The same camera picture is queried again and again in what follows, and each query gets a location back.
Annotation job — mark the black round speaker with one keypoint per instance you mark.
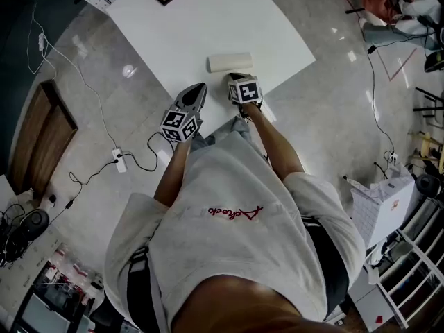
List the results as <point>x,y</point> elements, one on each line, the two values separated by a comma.
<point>34,220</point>

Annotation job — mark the small white power strip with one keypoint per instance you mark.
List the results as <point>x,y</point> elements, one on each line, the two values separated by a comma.
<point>393,157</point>

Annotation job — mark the white square table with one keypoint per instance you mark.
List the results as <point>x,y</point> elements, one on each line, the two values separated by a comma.
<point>208,30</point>

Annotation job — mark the white power adapter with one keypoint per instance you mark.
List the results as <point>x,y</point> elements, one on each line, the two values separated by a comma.
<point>41,41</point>

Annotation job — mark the person's white t-shirt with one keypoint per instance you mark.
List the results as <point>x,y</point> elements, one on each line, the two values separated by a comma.
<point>236,255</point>

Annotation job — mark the person's chin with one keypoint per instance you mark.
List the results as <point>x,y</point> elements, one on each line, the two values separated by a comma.
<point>243,307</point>

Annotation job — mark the cream rectangular block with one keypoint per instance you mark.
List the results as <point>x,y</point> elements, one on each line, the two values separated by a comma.
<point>229,62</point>

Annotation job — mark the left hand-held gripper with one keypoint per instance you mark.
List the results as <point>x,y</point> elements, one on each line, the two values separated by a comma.
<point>178,125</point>

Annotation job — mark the white box with checked cloth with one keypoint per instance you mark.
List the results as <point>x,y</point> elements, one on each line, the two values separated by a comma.
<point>385,210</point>

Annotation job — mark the yellow wooden chair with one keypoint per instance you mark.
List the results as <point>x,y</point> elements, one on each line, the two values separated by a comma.
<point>426,144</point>

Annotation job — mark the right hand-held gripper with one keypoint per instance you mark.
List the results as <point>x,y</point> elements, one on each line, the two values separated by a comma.
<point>244,90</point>

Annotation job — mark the person's right forearm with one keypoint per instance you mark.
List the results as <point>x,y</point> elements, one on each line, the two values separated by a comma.
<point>277,144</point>

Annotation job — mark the person's left forearm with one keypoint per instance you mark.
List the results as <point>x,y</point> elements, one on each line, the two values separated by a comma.
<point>171,172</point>

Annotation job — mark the wooden tray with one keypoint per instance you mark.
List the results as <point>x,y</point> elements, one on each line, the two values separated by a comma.
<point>41,137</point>

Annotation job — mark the white low shelf unit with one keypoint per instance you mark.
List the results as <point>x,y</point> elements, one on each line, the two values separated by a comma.
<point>399,290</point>

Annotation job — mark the person's grey trousers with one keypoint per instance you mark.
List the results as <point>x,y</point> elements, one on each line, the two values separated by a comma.
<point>239,130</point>

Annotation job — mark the black stool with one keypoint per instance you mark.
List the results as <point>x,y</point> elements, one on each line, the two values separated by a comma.
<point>430,108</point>

